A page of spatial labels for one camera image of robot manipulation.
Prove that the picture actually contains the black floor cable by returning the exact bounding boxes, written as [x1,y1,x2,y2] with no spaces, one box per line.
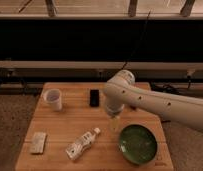
[151,83,183,96]

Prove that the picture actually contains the black hanging cable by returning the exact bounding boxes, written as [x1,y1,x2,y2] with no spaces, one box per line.
[121,10,153,71]

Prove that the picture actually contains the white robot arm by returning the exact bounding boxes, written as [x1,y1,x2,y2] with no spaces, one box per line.
[103,70,203,133]

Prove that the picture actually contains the green ceramic bowl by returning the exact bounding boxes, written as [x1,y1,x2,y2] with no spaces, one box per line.
[118,124,158,165]

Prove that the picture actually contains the black rectangular box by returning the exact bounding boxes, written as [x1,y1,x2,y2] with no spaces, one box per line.
[90,89,100,107]

